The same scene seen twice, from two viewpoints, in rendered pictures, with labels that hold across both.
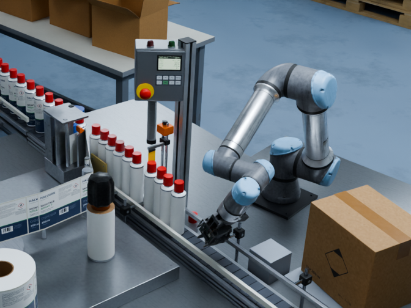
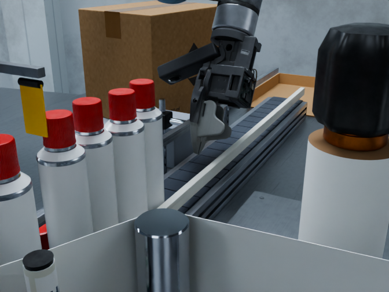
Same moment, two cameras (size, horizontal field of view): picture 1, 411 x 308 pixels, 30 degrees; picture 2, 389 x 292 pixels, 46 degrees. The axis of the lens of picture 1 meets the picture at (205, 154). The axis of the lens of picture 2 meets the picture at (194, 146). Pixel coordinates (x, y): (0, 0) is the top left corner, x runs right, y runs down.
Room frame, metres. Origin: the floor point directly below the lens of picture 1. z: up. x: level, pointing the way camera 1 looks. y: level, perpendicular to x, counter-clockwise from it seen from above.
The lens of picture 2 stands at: (2.32, 0.66, 1.23)
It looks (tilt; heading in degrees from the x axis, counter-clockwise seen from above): 22 degrees down; 250
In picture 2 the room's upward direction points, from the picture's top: straight up
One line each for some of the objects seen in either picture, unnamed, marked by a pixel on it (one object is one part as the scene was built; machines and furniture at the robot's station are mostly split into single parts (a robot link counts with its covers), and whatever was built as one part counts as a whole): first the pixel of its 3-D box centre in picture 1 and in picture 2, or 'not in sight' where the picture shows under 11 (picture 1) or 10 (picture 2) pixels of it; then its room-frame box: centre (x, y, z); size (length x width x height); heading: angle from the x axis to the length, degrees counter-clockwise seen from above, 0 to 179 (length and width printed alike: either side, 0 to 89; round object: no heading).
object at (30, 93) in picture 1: (31, 102); not in sight; (2.91, 0.75, 0.98); 0.05 x 0.05 x 0.20
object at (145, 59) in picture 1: (159, 70); not in sight; (2.41, 0.17, 1.38); 0.17 x 0.10 x 0.19; 97
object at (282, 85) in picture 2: not in sight; (303, 93); (1.54, -0.51, 0.85); 0.30 x 0.26 x 0.04; 42
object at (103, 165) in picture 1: (98, 168); not in sight; (2.47, 0.39, 0.94); 0.10 x 0.01 x 0.09; 42
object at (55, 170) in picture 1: (68, 143); not in sight; (2.52, 0.52, 1.01); 0.14 x 0.13 x 0.26; 42
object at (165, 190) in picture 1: (167, 201); (126, 167); (2.21, 0.12, 0.98); 0.05 x 0.05 x 0.20
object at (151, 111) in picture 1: (151, 116); not in sight; (2.46, 0.20, 1.18); 0.04 x 0.04 x 0.21
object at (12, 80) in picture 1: (14, 91); not in sight; (3.01, 0.84, 0.98); 0.05 x 0.05 x 0.20
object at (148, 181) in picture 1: (151, 187); (66, 200); (2.30, 0.18, 0.98); 0.05 x 0.05 x 0.20
